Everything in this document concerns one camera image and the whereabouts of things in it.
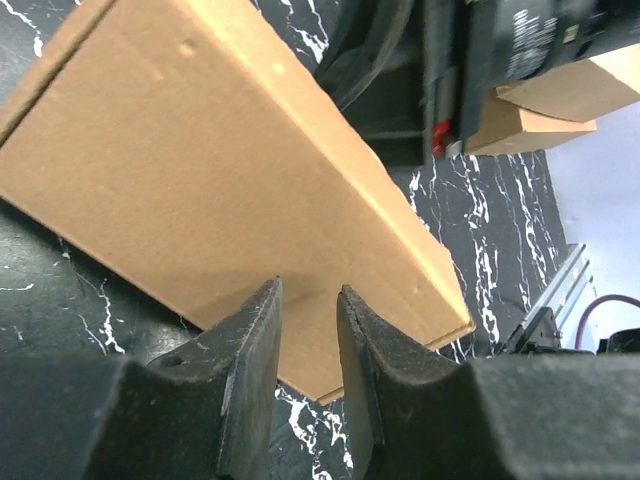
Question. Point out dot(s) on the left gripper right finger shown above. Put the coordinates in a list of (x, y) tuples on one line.
[(414, 414)]

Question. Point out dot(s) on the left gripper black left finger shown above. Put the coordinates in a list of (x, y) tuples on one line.
[(200, 411)]

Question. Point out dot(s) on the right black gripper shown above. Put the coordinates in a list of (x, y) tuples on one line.
[(373, 68)]

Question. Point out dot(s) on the cardboard box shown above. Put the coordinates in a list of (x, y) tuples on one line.
[(510, 129), (582, 91), (184, 146)]

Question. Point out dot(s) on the aluminium frame rail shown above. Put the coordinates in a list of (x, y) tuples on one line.
[(562, 294)]

